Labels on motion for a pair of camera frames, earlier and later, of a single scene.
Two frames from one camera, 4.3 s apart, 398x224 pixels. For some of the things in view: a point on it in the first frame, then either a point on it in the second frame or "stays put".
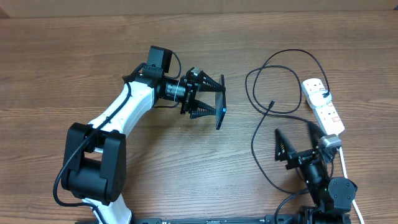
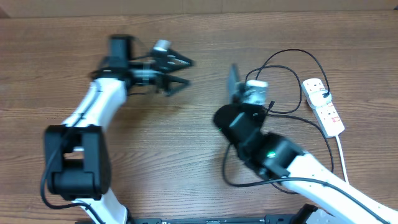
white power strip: [326, 114] stays put
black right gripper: [285, 150] -> [259, 115]
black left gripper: [190, 89] -> [168, 65]
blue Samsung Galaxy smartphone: [220, 104] -> [233, 81]
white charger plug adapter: [317, 99] stays put
